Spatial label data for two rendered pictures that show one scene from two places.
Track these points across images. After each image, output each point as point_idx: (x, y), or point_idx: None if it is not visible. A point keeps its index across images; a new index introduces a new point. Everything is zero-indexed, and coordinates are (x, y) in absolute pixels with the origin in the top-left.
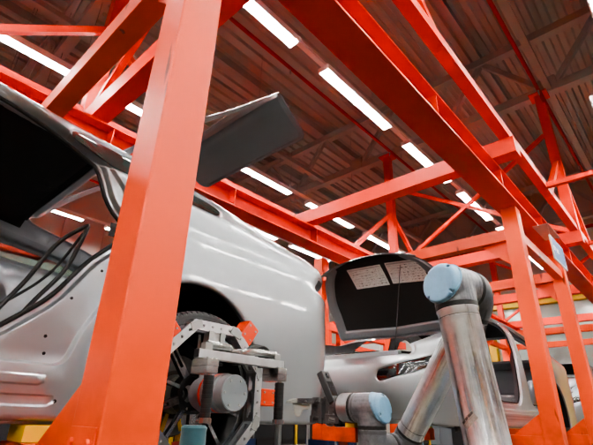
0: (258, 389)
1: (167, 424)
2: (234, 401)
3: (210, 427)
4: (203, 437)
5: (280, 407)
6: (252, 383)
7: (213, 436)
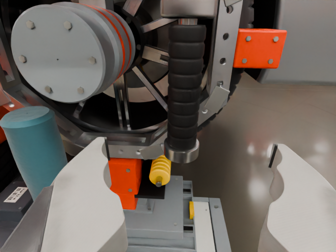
0: (229, 33)
1: (126, 75)
2: (62, 80)
3: (153, 92)
4: (24, 141)
5: (176, 116)
6: (216, 19)
7: (160, 103)
